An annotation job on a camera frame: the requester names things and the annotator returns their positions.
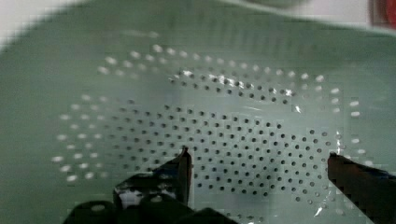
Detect green perforated strainer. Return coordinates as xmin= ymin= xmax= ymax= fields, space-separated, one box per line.
xmin=0 ymin=0 xmax=396 ymax=224

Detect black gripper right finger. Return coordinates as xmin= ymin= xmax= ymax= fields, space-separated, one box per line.
xmin=327 ymin=152 xmax=396 ymax=224

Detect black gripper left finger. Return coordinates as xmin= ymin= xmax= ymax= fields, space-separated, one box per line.
xmin=113 ymin=147 xmax=192 ymax=209

